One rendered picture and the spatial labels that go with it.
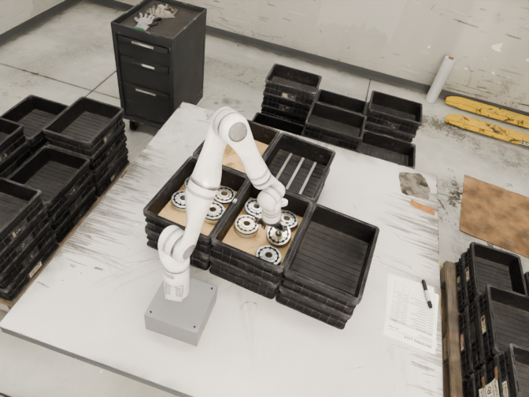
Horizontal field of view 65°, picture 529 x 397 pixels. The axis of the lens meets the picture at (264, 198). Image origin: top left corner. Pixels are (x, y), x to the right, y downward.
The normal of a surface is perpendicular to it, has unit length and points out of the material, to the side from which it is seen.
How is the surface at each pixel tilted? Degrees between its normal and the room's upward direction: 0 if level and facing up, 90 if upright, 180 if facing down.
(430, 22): 90
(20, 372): 0
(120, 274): 0
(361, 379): 0
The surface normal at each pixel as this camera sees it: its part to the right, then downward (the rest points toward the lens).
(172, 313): 0.14, -0.69
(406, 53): -0.27, 0.66
